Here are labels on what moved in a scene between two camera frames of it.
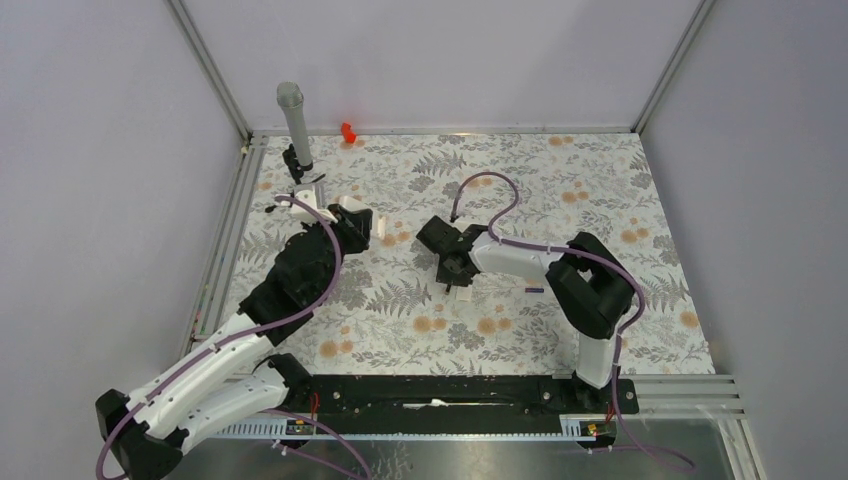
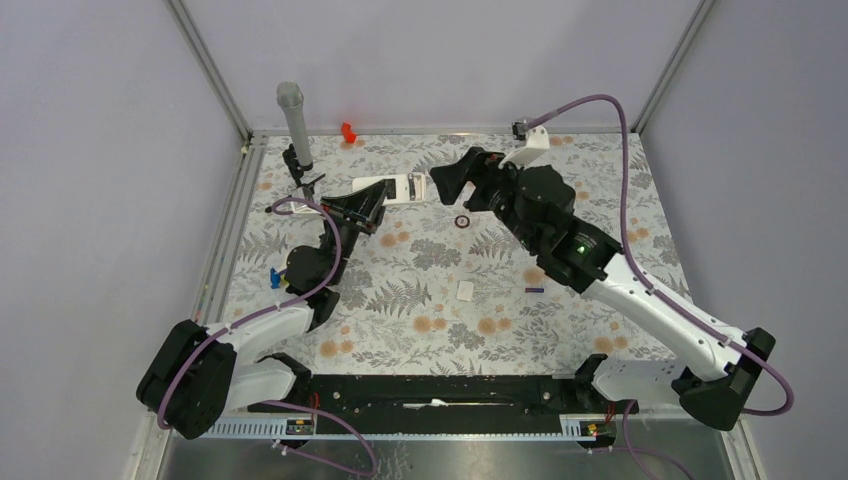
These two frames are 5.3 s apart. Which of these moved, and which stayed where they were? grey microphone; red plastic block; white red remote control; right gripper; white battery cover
Moved: right gripper; white red remote control
Stayed: grey microphone; red plastic block; white battery cover
